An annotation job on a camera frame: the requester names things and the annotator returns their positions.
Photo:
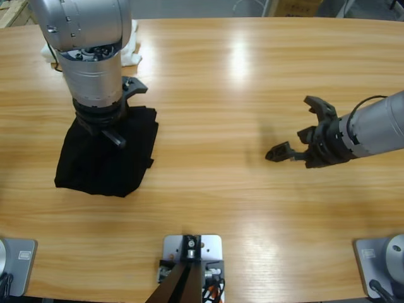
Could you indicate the white metal frame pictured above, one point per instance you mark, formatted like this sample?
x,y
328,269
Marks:
x,y
344,8

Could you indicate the white cloth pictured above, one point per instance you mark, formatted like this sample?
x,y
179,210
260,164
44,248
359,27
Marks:
x,y
131,47

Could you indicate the brown cardboard box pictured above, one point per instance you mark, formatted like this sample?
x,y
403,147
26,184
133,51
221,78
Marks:
x,y
296,8

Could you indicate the arm grey base plate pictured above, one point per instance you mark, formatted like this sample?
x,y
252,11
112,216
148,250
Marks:
x,y
19,265
369,262

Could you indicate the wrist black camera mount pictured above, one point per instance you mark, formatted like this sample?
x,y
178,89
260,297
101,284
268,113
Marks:
x,y
135,86
318,105

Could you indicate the white curved tube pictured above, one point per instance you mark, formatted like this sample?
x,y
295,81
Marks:
x,y
235,6

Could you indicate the wooden pallet stack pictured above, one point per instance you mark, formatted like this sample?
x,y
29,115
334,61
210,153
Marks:
x,y
12,12

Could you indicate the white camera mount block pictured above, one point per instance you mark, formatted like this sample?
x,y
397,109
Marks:
x,y
172,246

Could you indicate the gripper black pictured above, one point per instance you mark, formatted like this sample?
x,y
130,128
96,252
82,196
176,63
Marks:
x,y
101,118
328,145

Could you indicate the grey metal leg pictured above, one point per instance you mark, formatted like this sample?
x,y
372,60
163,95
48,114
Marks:
x,y
268,8

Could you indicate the dark camera post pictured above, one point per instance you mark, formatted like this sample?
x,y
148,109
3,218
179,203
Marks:
x,y
184,284

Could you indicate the black polo shirt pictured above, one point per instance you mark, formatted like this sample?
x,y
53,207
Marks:
x,y
104,170

